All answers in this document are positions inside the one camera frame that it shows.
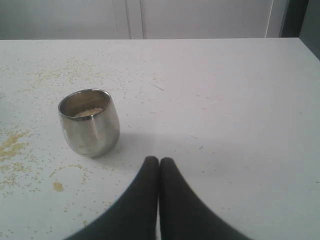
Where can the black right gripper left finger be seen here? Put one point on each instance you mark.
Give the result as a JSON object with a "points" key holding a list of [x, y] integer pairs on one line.
{"points": [[134, 215]]}

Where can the stainless steel cup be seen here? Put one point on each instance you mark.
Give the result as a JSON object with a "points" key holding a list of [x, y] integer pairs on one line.
{"points": [[89, 122]]}

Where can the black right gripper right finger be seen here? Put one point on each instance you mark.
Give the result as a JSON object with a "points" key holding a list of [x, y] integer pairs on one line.
{"points": [[183, 216]]}

